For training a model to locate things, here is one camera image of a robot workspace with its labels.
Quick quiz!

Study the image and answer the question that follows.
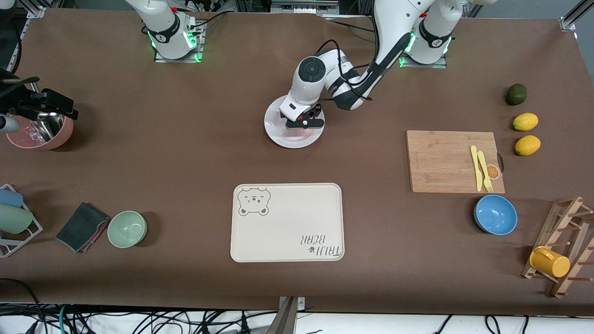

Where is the white round plate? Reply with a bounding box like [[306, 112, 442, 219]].
[[264, 94, 325, 149]]

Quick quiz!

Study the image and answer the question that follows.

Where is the metal scoop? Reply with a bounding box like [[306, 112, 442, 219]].
[[29, 80, 65, 142]]

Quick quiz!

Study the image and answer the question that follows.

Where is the pink bowl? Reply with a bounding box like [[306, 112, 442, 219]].
[[6, 114, 74, 151]]

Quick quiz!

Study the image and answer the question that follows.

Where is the blue cup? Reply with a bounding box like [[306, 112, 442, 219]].
[[0, 188, 24, 208]]

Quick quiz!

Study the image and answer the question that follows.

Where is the cream bear print tray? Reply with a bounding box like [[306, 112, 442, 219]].
[[230, 183, 345, 263]]

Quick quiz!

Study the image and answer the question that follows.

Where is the green cup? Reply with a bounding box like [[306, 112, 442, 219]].
[[0, 204, 34, 234]]

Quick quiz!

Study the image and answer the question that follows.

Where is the dark grey folded cloth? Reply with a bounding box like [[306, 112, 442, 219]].
[[56, 202, 110, 254]]

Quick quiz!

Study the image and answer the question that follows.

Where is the wooden cutting board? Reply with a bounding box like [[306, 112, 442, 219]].
[[406, 130, 506, 194]]

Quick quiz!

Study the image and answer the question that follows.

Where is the pink folded cloth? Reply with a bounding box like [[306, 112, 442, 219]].
[[79, 219, 111, 254]]

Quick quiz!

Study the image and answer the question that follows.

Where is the light green bowl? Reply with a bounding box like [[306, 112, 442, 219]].
[[107, 211, 148, 249]]

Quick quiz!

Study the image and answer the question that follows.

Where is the yellow plastic knife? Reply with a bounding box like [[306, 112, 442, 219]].
[[470, 145, 484, 192]]

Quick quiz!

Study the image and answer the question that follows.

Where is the yellow plastic fork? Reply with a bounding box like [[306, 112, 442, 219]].
[[478, 150, 494, 193]]

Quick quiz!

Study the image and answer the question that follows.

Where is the blue bowl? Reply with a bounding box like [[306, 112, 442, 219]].
[[474, 194, 518, 236]]

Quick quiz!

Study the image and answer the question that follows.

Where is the dark green avocado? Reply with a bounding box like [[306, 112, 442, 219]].
[[505, 83, 528, 106]]

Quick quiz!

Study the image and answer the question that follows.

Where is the yellow lemon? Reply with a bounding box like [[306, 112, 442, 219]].
[[513, 113, 539, 131], [515, 135, 542, 156]]

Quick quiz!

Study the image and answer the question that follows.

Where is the wooden cup rack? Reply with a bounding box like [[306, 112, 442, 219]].
[[521, 196, 594, 298]]

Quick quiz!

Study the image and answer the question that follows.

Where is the yellow mug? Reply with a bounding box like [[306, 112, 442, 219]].
[[529, 246, 571, 278]]

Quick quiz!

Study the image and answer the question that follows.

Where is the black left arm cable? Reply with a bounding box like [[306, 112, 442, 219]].
[[316, 39, 374, 100]]

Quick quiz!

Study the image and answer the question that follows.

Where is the aluminium frame post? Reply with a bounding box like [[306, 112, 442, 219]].
[[26, 0, 61, 19], [559, 0, 594, 32]]

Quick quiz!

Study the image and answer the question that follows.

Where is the black left base cable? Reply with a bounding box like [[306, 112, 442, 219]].
[[325, 18, 377, 34]]

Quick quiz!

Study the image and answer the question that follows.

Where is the black base cable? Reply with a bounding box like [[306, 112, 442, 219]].
[[325, 18, 377, 34], [188, 10, 230, 31]]

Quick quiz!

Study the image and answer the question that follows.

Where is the white wire rack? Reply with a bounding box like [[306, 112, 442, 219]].
[[0, 184, 43, 258]]

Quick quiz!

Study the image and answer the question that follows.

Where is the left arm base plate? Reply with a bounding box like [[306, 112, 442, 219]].
[[398, 23, 448, 69]]

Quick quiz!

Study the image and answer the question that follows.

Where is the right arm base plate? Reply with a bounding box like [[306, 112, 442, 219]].
[[154, 21, 205, 63]]

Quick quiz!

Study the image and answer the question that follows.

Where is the black right base cable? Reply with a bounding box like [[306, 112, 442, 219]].
[[188, 10, 230, 31]]

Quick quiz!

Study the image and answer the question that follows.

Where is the metal table bracket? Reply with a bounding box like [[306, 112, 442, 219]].
[[267, 296, 307, 334]]

